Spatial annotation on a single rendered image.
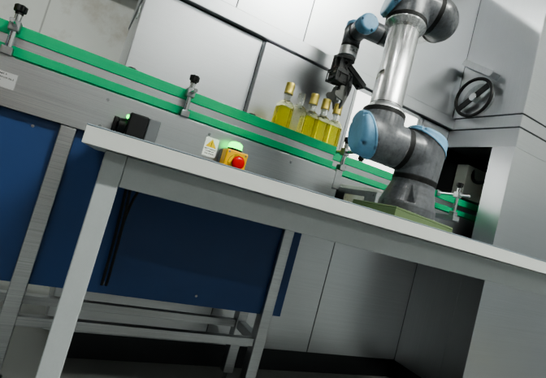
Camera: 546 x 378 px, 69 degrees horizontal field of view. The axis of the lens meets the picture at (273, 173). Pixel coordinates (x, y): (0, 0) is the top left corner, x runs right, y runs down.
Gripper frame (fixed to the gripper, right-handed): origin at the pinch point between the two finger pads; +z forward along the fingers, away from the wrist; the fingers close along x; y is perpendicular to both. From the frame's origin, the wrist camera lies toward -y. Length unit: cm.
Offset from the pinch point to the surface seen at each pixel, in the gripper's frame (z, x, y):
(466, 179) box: 5, -8, -95
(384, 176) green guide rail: 21.4, 4.0, -29.0
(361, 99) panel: -11.8, -12.5, -19.4
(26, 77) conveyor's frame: 31, 16, 102
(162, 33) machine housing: -4, -15, 71
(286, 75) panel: -7.4, -12.0, 20.7
